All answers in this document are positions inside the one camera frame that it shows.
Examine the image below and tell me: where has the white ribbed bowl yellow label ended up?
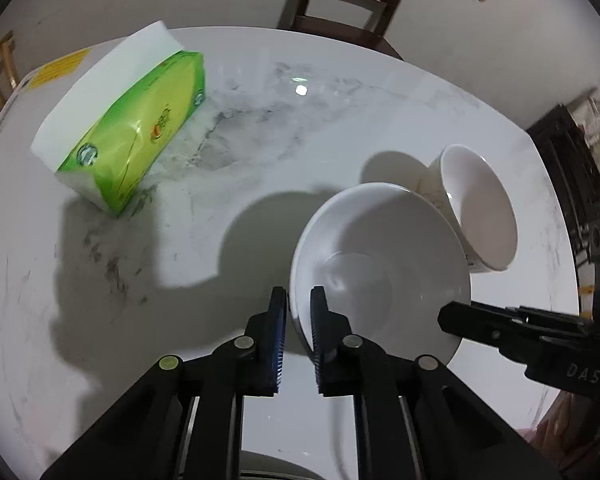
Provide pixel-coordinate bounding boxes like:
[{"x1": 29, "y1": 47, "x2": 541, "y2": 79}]
[{"x1": 414, "y1": 143, "x2": 519, "y2": 274}]

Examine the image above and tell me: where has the pile of papers and bags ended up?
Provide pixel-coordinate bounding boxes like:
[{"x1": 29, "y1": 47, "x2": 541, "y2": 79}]
[{"x1": 564, "y1": 87, "x2": 600, "y2": 196}]

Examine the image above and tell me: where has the white bowl with blue cartoon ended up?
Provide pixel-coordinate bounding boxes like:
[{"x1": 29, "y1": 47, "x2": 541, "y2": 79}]
[{"x1": 289, "y1": 182, "x2": 472, "y2": 367}]

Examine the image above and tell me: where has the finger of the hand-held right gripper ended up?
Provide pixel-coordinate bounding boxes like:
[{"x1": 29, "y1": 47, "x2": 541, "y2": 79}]
[{"x1": 437, "y1": 301, "x2": 588, "y2": 361}]

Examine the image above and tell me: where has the green tissue pack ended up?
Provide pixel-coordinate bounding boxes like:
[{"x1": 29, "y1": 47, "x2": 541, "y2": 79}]
[{"x1": 30, "y1": 20, "x2": 208, "y2": 219}]

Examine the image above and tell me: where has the dark wooden cabinet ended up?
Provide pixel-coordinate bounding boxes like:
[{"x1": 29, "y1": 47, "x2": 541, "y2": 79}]
[{"x1": 525, "y1": 104, "x2": 600, "y2": 261}]

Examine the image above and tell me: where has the yellow sticker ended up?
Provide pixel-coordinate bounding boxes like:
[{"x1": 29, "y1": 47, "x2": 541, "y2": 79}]
[{"x1": 22, "y1": 46, "x2": 92, "y2": 92}]

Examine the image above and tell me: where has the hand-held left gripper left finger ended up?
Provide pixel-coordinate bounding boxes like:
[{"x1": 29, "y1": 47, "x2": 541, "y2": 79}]
[{"x1": 40, "y1": 286, "x2": 287, "y2": 480}]

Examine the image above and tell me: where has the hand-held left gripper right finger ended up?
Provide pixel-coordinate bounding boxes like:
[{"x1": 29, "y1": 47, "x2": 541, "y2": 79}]
[{"x1": 310, "y1": 286, "x2": 563, "y2": 480}]

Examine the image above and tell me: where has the dark wooden chair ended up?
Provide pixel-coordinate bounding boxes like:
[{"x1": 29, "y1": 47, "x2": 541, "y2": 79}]
[{"x1": 276, "y1": 0, "x2": 421, "y2": 62}]

